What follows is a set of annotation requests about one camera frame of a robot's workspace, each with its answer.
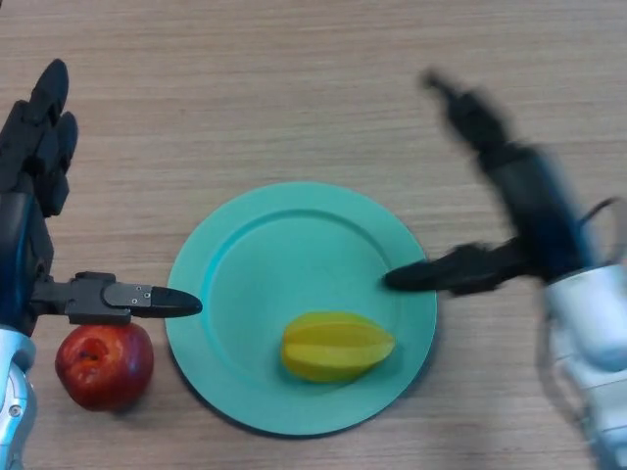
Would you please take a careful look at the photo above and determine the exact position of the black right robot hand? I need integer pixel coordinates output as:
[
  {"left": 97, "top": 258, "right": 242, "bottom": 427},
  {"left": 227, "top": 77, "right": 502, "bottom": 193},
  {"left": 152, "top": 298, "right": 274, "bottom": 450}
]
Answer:
[{"left": 381, "top": 68, "right": 602, "bottom": 298}]

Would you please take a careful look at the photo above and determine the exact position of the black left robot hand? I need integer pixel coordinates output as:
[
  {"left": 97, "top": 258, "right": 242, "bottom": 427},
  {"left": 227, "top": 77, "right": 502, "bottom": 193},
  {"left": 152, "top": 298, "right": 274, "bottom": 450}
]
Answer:
[{"left": 0, "top": 58, "right": 204, "bottom": 338}]

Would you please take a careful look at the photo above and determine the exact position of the yellow starfruit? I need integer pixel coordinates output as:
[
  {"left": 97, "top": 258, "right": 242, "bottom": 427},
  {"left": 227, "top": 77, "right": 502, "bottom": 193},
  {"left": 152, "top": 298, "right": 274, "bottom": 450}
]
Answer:
[{"left": 280, "top": 310, "right": 397, "bottom": 385}]

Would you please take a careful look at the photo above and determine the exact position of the green round plate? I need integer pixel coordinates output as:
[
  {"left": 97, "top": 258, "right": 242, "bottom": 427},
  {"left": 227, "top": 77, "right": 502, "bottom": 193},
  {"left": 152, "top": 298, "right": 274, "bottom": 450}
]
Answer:
[{"left": 166, "top": 181, "right": 439, "bottom": 437}]

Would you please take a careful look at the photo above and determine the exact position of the red apple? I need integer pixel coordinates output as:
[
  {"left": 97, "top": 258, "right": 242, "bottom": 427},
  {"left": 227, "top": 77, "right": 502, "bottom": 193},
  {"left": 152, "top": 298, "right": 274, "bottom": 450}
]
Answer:
[{"left": 55, "top": 323, "right": 156, "bottom": 413}]

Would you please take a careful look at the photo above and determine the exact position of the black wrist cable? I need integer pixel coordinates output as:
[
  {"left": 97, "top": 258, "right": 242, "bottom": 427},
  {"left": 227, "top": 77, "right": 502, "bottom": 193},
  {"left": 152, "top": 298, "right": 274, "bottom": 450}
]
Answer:
[{"left": 580, "top": 196, "right": 627, "bottom": 268}]

